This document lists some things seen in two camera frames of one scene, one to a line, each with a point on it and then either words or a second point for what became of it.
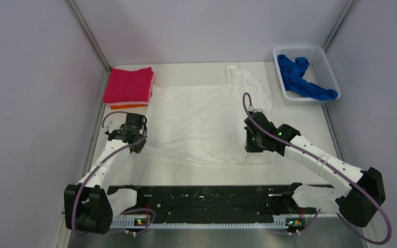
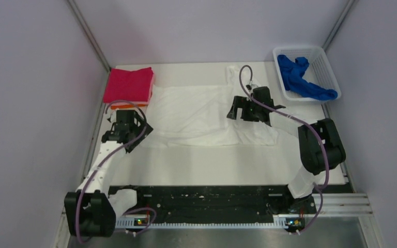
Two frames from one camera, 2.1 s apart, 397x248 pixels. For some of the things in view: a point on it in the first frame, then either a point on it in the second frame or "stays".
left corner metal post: [77, 15] stays
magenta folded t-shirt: [123, 86] stays
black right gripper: [249, 146] to [241, 102]
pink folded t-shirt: [137, 103] stays
